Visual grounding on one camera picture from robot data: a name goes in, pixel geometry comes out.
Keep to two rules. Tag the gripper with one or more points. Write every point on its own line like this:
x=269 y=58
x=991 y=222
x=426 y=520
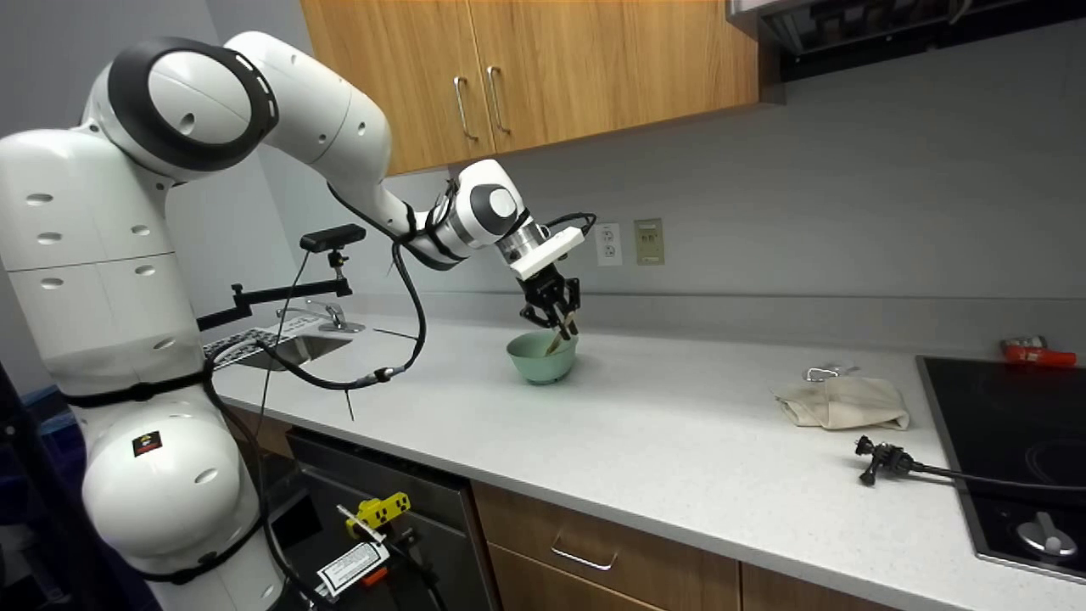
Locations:
x=546 y=284

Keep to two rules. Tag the wooden spoon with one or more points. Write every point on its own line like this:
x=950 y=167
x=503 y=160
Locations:
x=555 y=344

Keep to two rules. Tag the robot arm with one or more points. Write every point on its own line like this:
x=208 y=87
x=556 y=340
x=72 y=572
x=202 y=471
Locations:
x=102 y=255

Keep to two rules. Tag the green bowl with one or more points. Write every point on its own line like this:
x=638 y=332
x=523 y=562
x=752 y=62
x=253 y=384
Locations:
x=541 y=363

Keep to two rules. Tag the silver tap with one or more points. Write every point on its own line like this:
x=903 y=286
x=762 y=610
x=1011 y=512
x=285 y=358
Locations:
x=333 y=316

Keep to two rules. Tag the wooden drawer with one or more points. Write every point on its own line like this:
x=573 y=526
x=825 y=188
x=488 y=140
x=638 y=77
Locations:
x=611 y=535
x=271 y=434

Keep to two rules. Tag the black dishwasher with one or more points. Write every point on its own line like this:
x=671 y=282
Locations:
x=399 y=501

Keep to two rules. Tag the steel sink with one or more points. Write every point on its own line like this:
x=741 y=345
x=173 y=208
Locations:
x=305 y=348

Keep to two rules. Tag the yellow power plug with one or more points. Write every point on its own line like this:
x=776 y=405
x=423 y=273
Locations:
x=377 y=512

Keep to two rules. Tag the wooden cabinet door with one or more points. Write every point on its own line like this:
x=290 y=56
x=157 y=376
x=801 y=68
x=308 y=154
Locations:
x=628 y=59
x=382 y=76

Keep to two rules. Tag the beige cloth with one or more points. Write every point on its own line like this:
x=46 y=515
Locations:
x=848 y=403

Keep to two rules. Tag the white label tag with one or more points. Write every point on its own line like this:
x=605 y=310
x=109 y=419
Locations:
x=352 y=567

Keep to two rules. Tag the stand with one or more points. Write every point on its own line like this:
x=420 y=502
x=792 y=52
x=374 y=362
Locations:
x=887 y=460

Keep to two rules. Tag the black range hood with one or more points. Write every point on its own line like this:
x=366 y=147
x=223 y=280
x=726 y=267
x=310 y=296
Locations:
x=891 y=34

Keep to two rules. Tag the black glass cooktop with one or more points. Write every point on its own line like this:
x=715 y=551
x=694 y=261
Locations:
x=1010 y=433

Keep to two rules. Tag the silver stove knob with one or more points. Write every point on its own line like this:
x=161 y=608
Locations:
x=1047 y=538

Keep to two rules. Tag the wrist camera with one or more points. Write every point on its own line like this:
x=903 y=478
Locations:
x=550 y=251

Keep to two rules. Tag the white wall socket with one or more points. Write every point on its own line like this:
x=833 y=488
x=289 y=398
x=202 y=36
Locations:
x=608 y=244

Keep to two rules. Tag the beige switch plate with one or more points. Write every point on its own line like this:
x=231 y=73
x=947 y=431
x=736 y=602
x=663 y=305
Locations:
x=649 y=242

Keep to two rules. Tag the camera on mount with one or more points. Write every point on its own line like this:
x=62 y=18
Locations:
x=333 y=238

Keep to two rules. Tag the wooden wall cabinet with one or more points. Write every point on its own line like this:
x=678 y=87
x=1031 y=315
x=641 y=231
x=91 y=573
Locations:
x=543 y=68

